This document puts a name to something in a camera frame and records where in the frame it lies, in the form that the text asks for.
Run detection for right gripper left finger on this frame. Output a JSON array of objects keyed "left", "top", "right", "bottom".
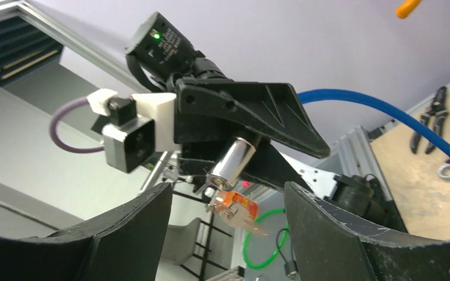
[{"left": 0, "top": 183, "right": 172, "bottom": 280}]

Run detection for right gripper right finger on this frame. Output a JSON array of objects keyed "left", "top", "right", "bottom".
[{"left": 284, "top": 182, "right": 450, "bottom": 280}]

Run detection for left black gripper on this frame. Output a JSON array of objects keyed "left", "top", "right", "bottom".
[{"left": 173, "top": 77, "right": 330, "bottom": 192}]

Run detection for blue lock key bunch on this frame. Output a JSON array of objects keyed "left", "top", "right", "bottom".
[{"left": 204, "top": 187, "right": 237, "bottom": 219}]

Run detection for blue cable lock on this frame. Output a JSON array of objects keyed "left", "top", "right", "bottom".
[{"left": 205, "top": 88, "right": 450, "bottom": 193}]

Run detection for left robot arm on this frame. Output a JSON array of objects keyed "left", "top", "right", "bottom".
[{"left": 125, "top": 12, "right": 330, "bottom": 221}]

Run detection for grey chair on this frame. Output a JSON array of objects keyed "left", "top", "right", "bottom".
[{"left": 161, "top": 214, "right": 233, "bottom": 280}]

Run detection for orange drink bottle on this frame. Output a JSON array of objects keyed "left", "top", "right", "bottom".
[{"left": 214, "top": 192, "right": 268, "bottom": 237}]

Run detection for black pliers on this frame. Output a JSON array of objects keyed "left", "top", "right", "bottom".
[{"left": 409, "top": 85, "right": 450, "bottom": 155}]

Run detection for orange pipe valve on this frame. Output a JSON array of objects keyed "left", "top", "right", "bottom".
[{"left": 395, "top": 0, "right": 422, "bottom": 19}]

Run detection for green cable lock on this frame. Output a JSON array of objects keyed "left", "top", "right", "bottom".
[{"left": 242, "top": 208, "right": 290, "bottom": 270}]

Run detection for aluminium rail frame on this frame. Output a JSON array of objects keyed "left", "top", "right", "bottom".
[{"left": 0, "top": 0, "right": 373, "bottom": 281}]

